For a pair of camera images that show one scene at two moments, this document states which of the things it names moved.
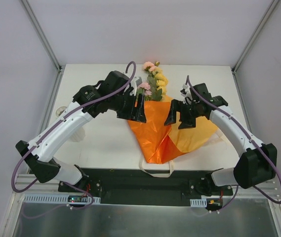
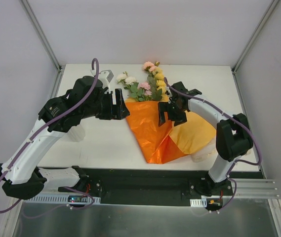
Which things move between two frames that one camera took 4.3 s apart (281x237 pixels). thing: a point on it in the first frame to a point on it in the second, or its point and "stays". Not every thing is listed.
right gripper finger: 175,106 to 163,106
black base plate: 146,186 stays
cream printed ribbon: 223,143 to 208,152
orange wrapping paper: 160,143 stays
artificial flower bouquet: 155,89 stays
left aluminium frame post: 60,68 stays
